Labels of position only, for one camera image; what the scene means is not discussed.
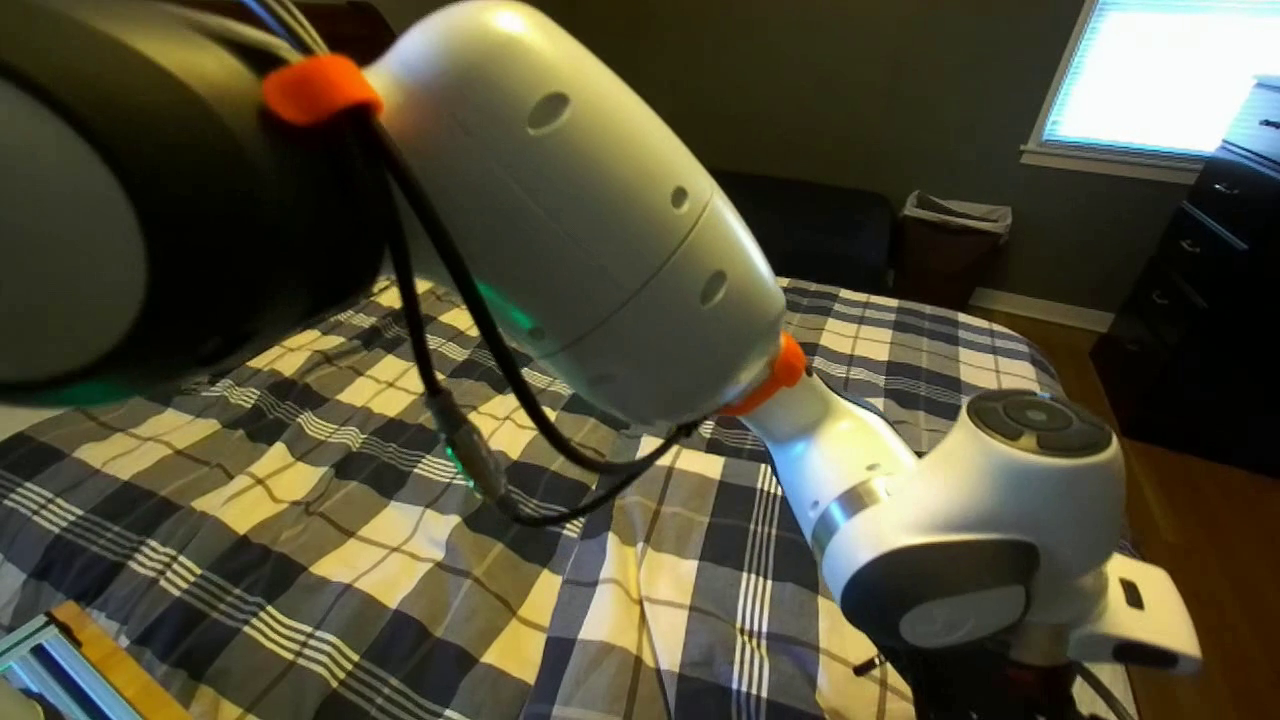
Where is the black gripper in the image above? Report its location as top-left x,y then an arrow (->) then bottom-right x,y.
863,628 -> 1121,720

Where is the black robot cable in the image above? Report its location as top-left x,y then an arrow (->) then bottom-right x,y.
346,111 -> 713,530

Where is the small trash bin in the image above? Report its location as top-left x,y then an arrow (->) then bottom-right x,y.
888,187 -> 1015,311

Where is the orange elbow cable strap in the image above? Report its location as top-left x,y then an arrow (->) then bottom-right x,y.
255,51 -> 389,131

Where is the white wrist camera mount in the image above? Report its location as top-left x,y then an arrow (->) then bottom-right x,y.
1064,548 -> 1207,679

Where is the plaid duvet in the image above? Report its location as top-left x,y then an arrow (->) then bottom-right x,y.
0,272 -> 1136,720

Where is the metal bracket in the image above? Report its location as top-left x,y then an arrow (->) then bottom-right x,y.
0,613 -> 111,720

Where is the orange wrist cable strap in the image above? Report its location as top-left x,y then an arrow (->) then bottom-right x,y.
723,330 -> 811,419

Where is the bright window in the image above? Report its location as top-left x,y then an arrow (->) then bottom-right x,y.
1019,0 -> 1280,187

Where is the dark low daybed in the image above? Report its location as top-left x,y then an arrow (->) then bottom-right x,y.
714,165 -> 896,295

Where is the black dresser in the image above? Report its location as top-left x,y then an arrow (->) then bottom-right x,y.
1088,77 -> 1280,478

